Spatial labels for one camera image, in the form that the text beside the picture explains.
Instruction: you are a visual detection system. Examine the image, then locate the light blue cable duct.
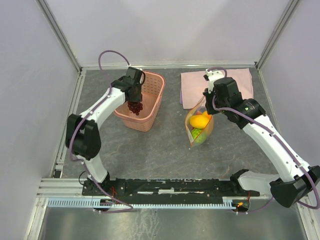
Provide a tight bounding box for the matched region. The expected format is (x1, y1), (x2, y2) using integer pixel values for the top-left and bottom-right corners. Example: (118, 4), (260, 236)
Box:
(46, 197), (237, 208)

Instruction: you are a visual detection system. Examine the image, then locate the orange toy fruit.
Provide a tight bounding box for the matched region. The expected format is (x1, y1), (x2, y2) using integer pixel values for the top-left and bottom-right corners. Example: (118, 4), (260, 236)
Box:
(202, 111), (212, 120)

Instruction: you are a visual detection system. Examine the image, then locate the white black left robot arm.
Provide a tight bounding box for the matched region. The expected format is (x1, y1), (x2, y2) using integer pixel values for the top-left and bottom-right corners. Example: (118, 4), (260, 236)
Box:
(65, 66), (146, 195)

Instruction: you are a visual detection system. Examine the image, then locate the clear zip top bag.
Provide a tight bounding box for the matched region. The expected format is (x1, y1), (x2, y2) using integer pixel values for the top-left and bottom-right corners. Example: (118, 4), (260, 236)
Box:
(184, 96), (214, 147)

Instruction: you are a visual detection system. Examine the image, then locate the green custard apple toy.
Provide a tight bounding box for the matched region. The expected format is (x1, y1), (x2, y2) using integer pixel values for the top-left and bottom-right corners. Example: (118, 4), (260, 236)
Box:
(191, 128), (207, 144)

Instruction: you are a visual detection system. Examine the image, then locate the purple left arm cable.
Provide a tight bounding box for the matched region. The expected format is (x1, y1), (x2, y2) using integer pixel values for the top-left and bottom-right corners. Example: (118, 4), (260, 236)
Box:
(68, 49), (135, 214)

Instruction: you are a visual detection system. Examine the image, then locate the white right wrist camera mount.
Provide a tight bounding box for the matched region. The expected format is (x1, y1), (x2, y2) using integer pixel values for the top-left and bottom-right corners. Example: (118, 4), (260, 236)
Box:
(203, 67), (227, 93)

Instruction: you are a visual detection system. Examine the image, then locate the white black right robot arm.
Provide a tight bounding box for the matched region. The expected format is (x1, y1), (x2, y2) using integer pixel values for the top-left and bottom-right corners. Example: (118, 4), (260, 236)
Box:
(203, 74), (320, 210)

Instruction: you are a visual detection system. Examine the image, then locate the aluminium frame rail front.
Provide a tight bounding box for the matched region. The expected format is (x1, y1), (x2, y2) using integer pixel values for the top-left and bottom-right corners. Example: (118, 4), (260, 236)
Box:
(37, 178), (268, 199)

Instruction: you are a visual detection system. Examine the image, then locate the dark red grape bunch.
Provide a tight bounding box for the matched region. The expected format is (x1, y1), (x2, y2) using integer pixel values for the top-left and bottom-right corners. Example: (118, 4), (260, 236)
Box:
(127, 101), (143, 116)

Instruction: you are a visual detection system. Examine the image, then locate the yellow toy mango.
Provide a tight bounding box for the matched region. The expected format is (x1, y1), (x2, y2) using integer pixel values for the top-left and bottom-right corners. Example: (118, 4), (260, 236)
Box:
(189, 114), (210, 129)

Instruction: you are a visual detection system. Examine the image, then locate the pink plastic perforated basket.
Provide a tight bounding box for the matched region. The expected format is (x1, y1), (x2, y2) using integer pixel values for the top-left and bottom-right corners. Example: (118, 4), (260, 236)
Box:
(114, 71), (166, 132)

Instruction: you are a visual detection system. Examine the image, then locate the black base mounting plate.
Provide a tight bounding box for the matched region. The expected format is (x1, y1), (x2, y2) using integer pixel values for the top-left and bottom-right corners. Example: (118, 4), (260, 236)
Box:
(81, 177), (261, 205)

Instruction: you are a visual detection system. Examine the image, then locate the pink embroidered cloth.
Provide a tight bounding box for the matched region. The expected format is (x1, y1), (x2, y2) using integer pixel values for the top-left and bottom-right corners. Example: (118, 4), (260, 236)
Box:
(180, 68), (254, 110)

